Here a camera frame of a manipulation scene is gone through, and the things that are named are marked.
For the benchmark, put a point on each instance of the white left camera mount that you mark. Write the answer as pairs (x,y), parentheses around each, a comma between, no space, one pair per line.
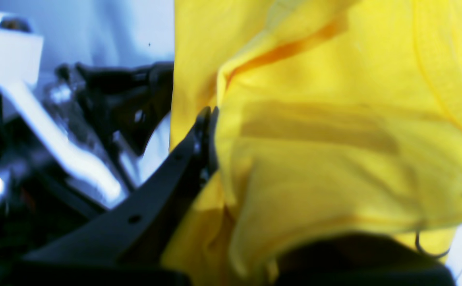
(20,57)

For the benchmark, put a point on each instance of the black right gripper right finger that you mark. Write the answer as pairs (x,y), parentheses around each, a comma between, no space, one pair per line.
(362,260)

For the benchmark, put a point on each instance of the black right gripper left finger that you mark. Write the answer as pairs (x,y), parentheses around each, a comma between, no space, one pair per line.
(123,246)

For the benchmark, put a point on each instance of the yellow T-shirt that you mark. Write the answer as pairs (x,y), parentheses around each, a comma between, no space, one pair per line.
(336,116)

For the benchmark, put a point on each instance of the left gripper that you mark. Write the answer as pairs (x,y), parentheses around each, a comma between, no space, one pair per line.
(39,200)

